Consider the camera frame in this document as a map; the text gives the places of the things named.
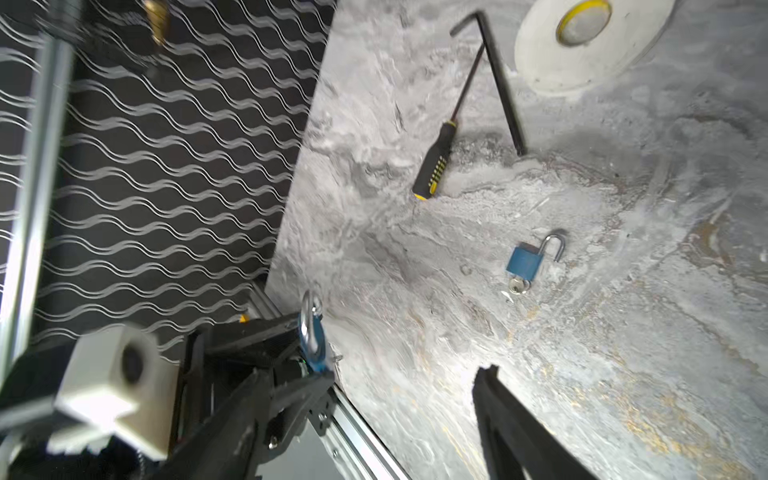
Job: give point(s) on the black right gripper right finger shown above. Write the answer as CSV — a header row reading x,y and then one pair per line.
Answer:
x,y
515,445

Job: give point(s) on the black hex key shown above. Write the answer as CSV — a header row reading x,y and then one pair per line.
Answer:
x,y
489,47

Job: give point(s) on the small blue padlock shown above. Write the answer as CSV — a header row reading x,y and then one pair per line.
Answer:
x,y
525,263

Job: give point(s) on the white tape roll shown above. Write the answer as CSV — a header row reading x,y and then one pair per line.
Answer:
x,y
565,47

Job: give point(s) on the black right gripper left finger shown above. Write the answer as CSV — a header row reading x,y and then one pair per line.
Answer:
x,y
225,447

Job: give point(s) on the black yellow screwdriver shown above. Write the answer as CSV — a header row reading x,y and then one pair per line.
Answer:
x,y
436,158

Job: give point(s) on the brass padlock in basket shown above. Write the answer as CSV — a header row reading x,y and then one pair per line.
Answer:
x,y
158,15

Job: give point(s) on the large blue padlock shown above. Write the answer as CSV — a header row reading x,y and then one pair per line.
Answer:
x,y
311,333

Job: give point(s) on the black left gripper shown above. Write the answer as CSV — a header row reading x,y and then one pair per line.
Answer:
x,y
218,358

